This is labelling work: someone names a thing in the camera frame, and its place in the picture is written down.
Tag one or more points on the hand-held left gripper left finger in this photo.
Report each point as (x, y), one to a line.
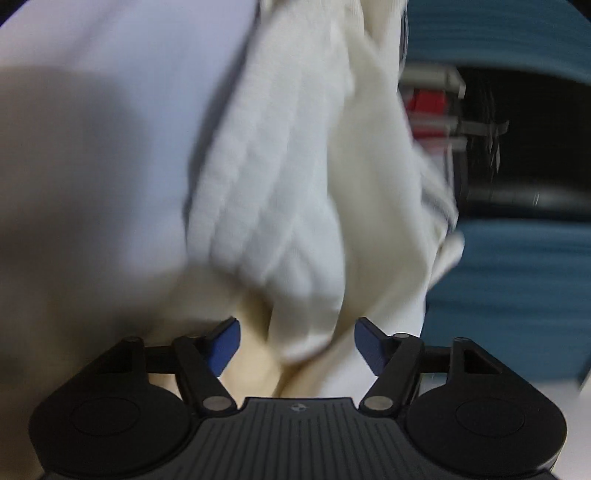
(228, 342)

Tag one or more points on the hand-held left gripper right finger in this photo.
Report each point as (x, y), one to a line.
(367, 345)

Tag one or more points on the white knit garment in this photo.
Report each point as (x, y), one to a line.
(295, 184)

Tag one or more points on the blue curtain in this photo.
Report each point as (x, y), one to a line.
(508, 300)
(498, 32)

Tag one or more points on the white drying rack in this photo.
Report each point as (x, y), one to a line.
(455, 124)

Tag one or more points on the red cloth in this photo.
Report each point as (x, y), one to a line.
(427, 113)

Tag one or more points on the dark window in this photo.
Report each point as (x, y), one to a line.
(545, 152)

